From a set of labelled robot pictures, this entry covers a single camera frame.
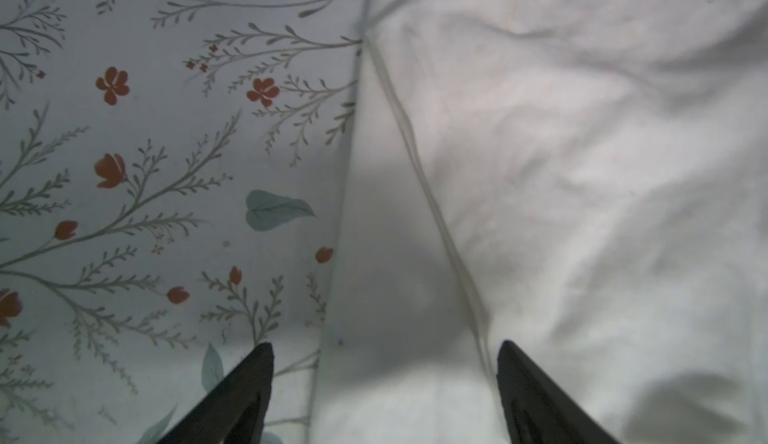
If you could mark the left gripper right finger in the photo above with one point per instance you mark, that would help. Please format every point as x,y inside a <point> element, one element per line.
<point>536,409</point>

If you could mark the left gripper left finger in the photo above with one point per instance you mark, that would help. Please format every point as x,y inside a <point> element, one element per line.
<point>234,412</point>

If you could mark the white printed t-shirt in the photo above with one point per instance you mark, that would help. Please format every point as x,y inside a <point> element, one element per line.
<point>584,178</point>

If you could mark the floral table mat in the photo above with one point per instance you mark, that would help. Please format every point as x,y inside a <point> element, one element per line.
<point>171,182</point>

